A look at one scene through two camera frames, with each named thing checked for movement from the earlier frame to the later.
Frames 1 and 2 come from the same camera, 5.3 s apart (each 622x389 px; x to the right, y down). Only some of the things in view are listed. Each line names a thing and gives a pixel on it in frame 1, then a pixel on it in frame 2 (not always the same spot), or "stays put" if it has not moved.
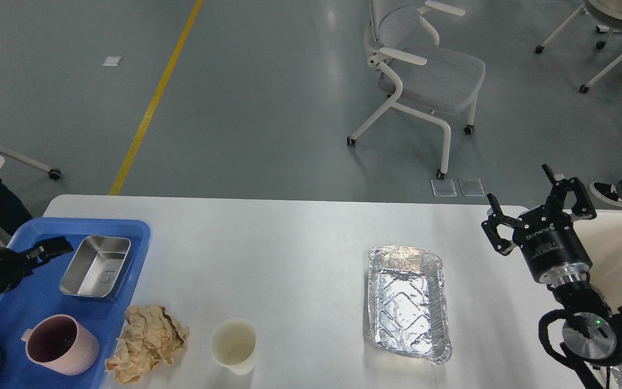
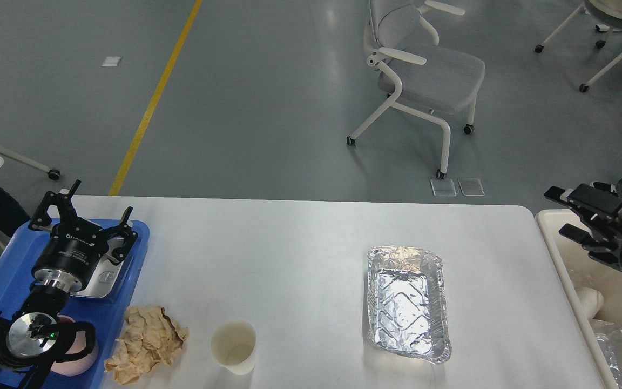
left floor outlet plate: [444, 187] stays put
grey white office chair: [404, 43] stays put
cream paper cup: [233, 343] stays put
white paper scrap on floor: [112, 61] stays put
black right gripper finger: [496, 216] to [577, 234]
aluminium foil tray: [406, 302] stays put
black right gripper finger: [583, 207] to [601, 205]
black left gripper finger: [46, 249] to [122, 230]
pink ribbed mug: [59, 342] stays put
